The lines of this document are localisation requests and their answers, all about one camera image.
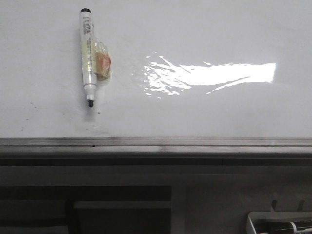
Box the white marker tray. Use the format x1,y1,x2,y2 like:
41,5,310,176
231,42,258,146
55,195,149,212
246,212,312,234

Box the white whiteboard marker with tape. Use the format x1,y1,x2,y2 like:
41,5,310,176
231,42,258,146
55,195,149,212
79,8,111,108

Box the black marker in tray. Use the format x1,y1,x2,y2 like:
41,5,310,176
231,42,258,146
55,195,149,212
254,221,312,234

